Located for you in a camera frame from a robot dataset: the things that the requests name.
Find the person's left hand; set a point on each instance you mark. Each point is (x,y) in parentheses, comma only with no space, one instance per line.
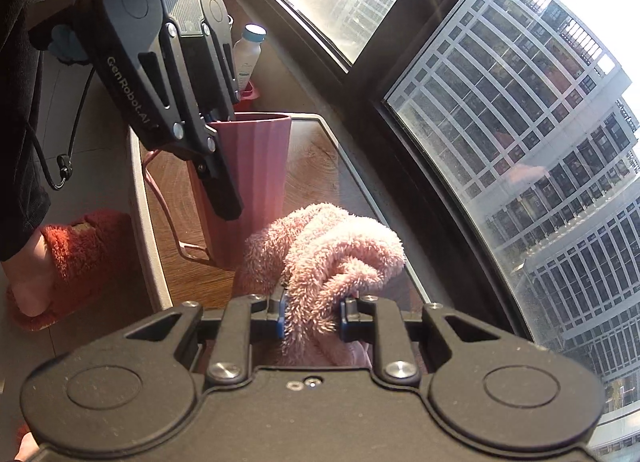
(70,44)

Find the pink fluffy towel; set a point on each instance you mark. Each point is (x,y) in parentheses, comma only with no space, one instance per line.
(340,252)

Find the white rimmed wooden table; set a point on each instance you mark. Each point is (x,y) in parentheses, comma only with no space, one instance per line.
(320,166)

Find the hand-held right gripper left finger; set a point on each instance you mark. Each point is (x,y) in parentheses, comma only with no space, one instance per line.
(280,323)

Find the person's black clothing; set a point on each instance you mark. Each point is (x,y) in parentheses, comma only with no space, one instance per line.
(20,141)

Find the person's bare foot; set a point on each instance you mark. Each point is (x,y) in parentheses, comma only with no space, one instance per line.
(27,287)
(26,447)

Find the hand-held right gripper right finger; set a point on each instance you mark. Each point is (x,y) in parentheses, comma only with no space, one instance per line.
(344,318)

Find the pink ribbed cup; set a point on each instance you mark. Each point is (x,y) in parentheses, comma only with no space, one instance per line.
(255,181)

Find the white bottle with blue cap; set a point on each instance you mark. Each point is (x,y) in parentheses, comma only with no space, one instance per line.
(247,59)

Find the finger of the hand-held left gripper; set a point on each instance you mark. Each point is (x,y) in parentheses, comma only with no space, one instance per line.
(220,176)
(222,81)

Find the red fluffy slipper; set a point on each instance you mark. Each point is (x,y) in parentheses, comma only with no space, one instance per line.
(90,252)

